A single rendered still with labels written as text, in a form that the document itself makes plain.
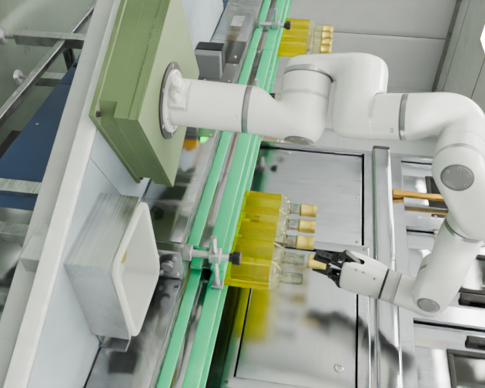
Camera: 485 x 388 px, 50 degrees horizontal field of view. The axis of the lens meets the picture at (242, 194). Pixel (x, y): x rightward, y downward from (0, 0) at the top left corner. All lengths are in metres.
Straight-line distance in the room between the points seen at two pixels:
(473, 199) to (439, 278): 0.23
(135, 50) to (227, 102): 0.19
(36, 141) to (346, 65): 0.88
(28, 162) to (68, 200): 0.54
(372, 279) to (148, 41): 0.71
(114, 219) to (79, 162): 0.12
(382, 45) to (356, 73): 6.56
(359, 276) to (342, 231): 0.36
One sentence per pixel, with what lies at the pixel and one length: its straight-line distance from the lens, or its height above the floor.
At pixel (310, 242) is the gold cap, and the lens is 1.32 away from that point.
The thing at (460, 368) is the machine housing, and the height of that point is 1.54.
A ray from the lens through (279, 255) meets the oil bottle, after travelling 1.27.
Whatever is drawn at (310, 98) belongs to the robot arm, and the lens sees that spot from 1.00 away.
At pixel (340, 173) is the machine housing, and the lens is 1.77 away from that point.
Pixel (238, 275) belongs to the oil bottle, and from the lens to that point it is 1.24.
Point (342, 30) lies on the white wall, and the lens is 7.44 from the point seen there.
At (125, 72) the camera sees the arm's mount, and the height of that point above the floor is 0.79.
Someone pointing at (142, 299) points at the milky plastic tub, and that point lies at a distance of 1.09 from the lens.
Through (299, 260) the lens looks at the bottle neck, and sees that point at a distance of 1.28.
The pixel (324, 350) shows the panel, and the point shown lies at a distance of 1.31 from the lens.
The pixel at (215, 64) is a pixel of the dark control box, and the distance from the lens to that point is 1.60.
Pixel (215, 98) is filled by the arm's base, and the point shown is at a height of 0.94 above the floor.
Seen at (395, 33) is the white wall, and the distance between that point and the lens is 7.48.
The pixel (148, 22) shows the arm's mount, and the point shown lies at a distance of 1.02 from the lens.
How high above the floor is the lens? 1.14
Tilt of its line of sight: 7 degrees down
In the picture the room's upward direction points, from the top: 96 degrees clockwise
